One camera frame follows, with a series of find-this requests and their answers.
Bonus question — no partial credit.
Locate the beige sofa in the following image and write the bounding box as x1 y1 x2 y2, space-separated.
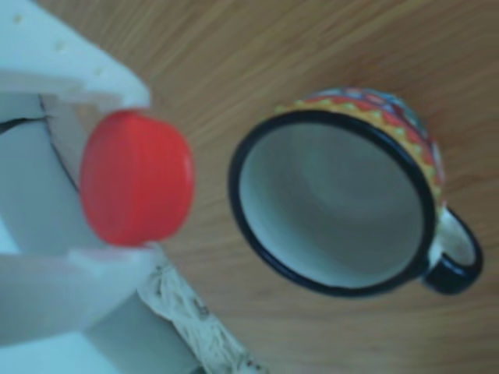
0 93 206 374

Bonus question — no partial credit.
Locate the red bottle cap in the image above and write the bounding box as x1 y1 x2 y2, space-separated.
80 108 196 249

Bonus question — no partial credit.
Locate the patterned enamel cup black rim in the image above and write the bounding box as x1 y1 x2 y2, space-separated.
228 86 484 299

